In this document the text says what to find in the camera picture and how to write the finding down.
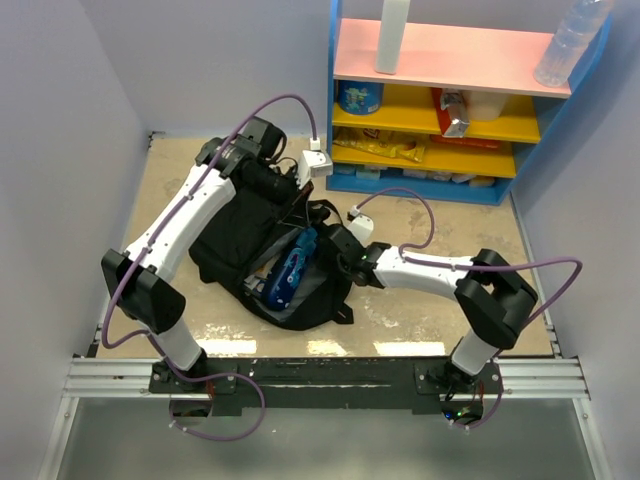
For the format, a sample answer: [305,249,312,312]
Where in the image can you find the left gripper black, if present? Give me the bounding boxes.
[245,166,316,230]

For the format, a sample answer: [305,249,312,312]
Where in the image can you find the blue pencil case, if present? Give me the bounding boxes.
[262,227,318,311]

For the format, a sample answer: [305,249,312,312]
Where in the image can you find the black student backpack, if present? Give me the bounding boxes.
[189,188,354,331]

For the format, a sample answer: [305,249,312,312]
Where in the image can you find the white coffee cover book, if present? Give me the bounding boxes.
[244,254,280,293]

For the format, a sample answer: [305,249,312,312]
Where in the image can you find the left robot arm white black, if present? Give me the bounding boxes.
[101,116,270,392]

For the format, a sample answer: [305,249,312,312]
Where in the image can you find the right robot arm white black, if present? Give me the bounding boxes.
[319,225,538,393]

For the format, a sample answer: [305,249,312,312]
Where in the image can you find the yellow chips bag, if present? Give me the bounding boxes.
[333,127,429,163]

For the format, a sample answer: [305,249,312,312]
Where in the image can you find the blue round tin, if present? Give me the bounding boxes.
[337,80,384,116]

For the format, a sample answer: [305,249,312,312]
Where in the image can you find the red flat packet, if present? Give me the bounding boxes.
[429,135,502,150]

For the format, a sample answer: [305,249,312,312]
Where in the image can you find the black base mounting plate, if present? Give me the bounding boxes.
[149,357,503,420]

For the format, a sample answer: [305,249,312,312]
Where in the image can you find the colourful wooden shelf unit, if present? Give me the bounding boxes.
[326,1,612,205]

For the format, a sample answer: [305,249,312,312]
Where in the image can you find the white plastic tub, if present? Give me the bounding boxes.
[463,91,509,122]

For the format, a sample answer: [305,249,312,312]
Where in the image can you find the white tall bottle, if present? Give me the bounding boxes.
[375,0,411,75]

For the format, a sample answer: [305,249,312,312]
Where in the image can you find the clear plastic water bottle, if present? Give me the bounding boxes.
[533,0,614,88]

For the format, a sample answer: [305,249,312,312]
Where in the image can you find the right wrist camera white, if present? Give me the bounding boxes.
[347,205,374,245]

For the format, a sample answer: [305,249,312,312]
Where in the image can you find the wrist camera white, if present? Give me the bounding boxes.
[295,138,334,190]
[347,205,374,245]

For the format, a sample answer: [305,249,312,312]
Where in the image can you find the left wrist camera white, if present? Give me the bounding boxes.
[295,138,334,190]

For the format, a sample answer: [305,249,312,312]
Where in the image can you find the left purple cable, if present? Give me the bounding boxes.
[102,93,268,441]

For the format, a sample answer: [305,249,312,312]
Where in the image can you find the purple cable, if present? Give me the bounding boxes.
[357,187,584,432]
[102,93,268,441]

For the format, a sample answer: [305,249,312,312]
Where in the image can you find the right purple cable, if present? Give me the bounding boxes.
[357,187,584,432]

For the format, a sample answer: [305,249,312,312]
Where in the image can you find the aluminium rail frame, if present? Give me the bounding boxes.
[38,350,614,479]

